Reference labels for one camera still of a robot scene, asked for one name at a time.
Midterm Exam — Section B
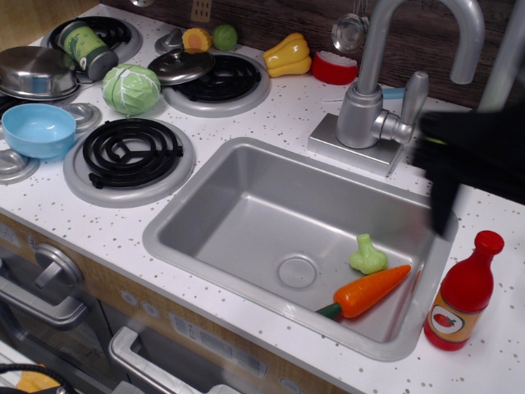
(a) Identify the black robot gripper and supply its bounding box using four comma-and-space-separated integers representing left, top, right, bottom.
413, 107, 524, 236

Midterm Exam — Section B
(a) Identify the red ketchup bottle toy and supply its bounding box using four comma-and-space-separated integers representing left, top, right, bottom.
423, 231, 504, 351

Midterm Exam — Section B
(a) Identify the silver sink basin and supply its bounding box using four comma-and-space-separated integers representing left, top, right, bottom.
143, 138, 455, 361

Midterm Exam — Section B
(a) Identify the silver toy faucet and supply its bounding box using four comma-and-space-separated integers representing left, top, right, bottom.
308, 0, 486, 178

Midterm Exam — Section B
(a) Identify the light green toy garlic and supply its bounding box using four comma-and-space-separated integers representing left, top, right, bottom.
349, 233, 389, 275

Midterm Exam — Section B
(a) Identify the silver vertical pole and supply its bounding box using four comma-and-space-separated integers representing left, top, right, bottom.
477, 0, 524, 112

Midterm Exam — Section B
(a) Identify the orange toy carrot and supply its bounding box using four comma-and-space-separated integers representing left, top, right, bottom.
317, 264, 412, 319

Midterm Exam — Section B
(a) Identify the red toy container white top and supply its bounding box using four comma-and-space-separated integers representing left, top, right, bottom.
312, 51, 358, 85

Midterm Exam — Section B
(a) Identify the hanging silver ladle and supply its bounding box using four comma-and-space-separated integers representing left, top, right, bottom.
331, 1, 369, 53

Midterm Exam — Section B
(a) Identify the yellow toy bell pepper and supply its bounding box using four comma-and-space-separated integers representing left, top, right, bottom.
262, 33, 312, 78

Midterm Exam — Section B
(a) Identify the back right black burner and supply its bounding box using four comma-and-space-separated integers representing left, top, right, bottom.
162, 53, 271, 118

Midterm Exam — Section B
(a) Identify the green toy lime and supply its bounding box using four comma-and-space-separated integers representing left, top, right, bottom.
212, 24, 238, 50

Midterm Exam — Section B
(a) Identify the orange toy pumpkin slice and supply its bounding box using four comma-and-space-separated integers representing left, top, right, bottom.
182, 28, 212, 52

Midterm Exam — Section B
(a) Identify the steel pot lid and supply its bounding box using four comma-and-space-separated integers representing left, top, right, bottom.
148, 49, 215, 85

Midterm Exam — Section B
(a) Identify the front black stove burner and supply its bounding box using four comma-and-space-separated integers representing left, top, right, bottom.
63, 118, 196, 208

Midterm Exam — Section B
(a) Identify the green toy cabbage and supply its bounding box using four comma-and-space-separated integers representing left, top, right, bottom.
102, 64, 161, 116

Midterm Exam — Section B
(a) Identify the back left black burner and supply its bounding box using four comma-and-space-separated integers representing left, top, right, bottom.
39, 16, 143, 63

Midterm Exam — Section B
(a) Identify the silver stove knob disc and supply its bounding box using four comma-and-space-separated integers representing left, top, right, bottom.
62, 103, 102, 134

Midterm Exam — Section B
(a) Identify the green toy can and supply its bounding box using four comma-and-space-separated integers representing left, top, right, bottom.
58, 21, 118, 81

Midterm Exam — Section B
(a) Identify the silver oven knob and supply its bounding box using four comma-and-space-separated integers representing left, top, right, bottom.
34, 244, 84, 290

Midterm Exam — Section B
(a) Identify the light blue plastic bowl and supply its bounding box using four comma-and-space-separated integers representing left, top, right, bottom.
2, 103, 76, 159

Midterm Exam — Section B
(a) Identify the silver stove knob front left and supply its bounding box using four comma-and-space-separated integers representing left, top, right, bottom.
0, 149, 39, 185

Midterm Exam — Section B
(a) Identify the stainless steel pot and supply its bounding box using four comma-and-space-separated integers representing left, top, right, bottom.
1, 46, 80, 101

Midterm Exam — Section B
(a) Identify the silver lower drawer handle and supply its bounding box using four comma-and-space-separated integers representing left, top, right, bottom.
108, 326, 237, 393

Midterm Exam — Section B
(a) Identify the silver oven door handle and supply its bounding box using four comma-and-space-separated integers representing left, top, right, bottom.
1, 277, 89, 331

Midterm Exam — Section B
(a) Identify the yellow object with black cable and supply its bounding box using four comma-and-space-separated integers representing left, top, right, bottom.
1, 364, 76, 393

